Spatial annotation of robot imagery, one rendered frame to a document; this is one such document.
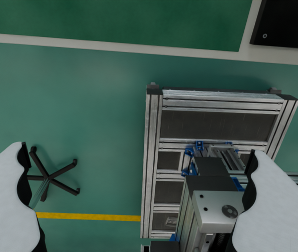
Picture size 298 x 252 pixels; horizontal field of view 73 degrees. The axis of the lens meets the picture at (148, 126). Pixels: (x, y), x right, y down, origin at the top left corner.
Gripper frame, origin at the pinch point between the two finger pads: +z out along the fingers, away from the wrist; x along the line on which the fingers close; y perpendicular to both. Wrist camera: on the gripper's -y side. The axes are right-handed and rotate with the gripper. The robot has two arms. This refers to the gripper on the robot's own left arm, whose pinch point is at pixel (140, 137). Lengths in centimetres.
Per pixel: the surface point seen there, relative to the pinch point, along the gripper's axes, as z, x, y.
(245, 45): 40.4, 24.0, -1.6
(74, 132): 115, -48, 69
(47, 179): 107, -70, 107
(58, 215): 115, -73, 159
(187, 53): 40.4, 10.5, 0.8
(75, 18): 40.2, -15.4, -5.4
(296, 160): 116, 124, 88
